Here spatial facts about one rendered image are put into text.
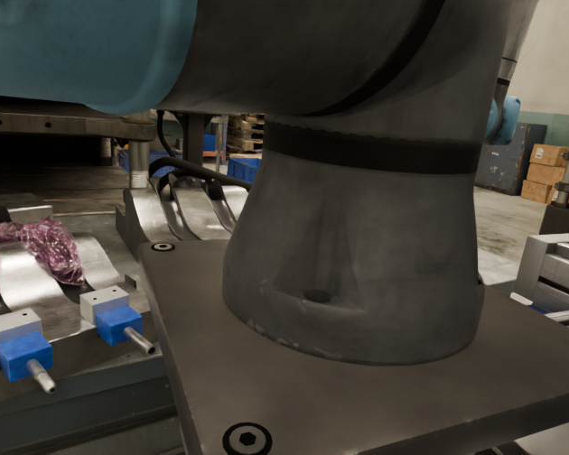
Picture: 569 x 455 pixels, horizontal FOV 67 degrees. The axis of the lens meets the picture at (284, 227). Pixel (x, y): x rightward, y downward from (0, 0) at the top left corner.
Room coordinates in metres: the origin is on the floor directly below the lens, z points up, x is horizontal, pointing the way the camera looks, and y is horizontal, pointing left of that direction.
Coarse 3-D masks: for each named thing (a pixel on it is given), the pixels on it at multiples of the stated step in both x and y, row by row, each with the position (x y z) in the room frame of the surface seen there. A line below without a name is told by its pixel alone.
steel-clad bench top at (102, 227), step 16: (64, 224) 1.01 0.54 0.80; (80, 224) 1.02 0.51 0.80; (96, 224) 1.03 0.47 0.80; (112, 224) 1.05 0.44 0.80; (112, 240) 0.93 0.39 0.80; (112, 256) 0.83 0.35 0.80; (128, 256) 0.84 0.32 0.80; (480, 256) 1.08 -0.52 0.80; (496, 256) 1.09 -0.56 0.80; (128, 272) 0.77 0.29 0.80; (480, 272) 0.96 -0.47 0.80; (496, 272) 0.97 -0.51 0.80; (512, 272) 0.98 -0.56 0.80; (144, 288) 0.70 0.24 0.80; (144, 352) 0.51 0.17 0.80; (160, 352) 0.51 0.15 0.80; (96, 368) 0.47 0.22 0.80
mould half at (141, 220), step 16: (128, 192) 0.88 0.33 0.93; (144, 192) 0.87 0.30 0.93; (176, 192) 0.91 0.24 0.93; (192, 192) 0.92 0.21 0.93; (224, 192) 0.96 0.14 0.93; (240, 192) 0.98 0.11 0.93; (128, 208) 0.88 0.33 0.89; (144, 208) 0.83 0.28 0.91; (160, 208) 0.84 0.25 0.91; (192, 208) 0.88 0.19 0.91; (208, 208) 0.89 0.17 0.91; (240, 208) 0.93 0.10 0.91; (128, 224) 0.88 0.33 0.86; (144, 224) 0.79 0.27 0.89; (160, 224) 0.80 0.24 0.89; (192, 224) 0.83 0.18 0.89; (208, 224) 0.84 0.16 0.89; (128, 240) 0.88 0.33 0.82; (144, 240) 0.76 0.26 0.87; (160, 240) 0.73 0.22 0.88; (176, 240) 0.74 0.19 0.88
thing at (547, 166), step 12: (540, 144) 6.62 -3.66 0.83; (540, 156) 6.59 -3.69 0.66; (552, 156) 6.43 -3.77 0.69; (528, 168) 6.71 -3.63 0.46; (540, 168) 6.56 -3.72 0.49; (552, 168) 6.41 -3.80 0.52; (564, 168) 6.35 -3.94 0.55; (528, 180) 6.67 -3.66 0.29; (540, 180) 6.52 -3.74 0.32; (552, 180) 6.36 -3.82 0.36; (528, 192) 6.62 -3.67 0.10; (540, 192) 6.45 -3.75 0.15; (552, 192) 6.33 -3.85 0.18
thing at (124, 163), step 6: (120, 150) 4.44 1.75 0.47; (126, 150) 4.55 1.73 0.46; (150, 150) 4.69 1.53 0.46; (156, 150) 4.72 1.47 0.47; (162, 150) 4.75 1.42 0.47; (174, 150) 4.82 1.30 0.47; (120, 156) 4.46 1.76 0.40; (126, 156) 4.19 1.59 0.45; (150, 156) 4.30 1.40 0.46; (156, 156) 4.33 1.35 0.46; (162, 156) 4.36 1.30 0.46; (168, 156) 4.40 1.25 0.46; (180, 156) 4.46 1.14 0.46; (120, 162) 4.47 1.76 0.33; (126, 162) 4.18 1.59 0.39; (150, 162) 4.31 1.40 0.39; (126, 168) 4.19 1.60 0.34; (162, 168) 4.37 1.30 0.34; (168, 168) 4.40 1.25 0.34; (174, 168) 4.44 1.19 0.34; (156, 174) 4.34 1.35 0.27; (162, 174) 4.37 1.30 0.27
